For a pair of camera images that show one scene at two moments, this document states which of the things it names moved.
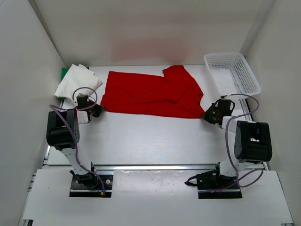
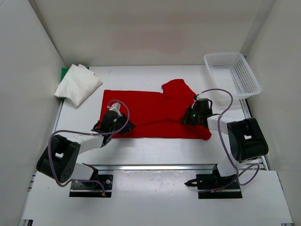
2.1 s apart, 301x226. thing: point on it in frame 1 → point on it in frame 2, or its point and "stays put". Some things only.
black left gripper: x=100 y=108 → x=128 y=126
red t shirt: x=173 y=95 → x=159 y=115
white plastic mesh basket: x=231 y=74 stays put
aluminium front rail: x=67 y=167 stays put
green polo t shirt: x=63 y=72 stays put
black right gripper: x=206 y=117 → x=186 y=119
